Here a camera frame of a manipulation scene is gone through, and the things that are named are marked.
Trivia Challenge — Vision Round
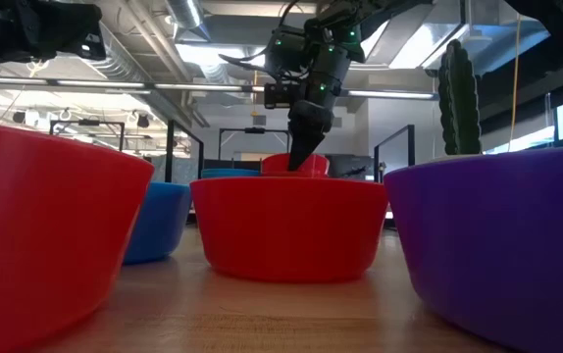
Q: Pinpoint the silver ventilation duct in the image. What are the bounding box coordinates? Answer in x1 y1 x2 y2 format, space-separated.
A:
166 0 209 40

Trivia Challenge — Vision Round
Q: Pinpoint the purple plastic mini bowl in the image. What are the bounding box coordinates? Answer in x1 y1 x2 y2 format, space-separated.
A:
383 145 563 353

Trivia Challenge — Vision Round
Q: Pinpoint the green cactus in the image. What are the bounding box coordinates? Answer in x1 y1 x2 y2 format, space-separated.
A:
436 38 484 157

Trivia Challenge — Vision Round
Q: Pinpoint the ceiling light bar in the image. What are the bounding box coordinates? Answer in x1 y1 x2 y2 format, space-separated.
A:
0 76 439 101

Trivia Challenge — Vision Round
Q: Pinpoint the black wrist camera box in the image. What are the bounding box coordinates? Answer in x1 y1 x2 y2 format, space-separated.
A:
263 81 303 110

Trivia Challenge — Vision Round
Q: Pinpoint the blue plastic mini bowl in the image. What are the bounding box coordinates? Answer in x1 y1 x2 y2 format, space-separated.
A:
123 181 193 267
200 167 263 179

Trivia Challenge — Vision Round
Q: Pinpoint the yellow extension cord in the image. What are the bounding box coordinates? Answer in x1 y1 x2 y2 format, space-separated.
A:
508 13 522 153

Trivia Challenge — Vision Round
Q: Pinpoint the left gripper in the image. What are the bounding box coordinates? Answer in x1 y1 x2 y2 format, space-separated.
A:
0 0 108 68

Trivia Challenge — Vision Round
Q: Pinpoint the red plastic mini bowl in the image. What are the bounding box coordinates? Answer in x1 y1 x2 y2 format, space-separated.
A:
189 176 389 284
260 152 332 174
261 168 332 178
0 120 156 353

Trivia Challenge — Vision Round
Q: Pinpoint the wooden shelf with wire legs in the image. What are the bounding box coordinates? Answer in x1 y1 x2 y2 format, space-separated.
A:
165 119 416 185

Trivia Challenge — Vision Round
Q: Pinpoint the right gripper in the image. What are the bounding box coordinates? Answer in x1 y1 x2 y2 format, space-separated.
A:
287 46 351 172

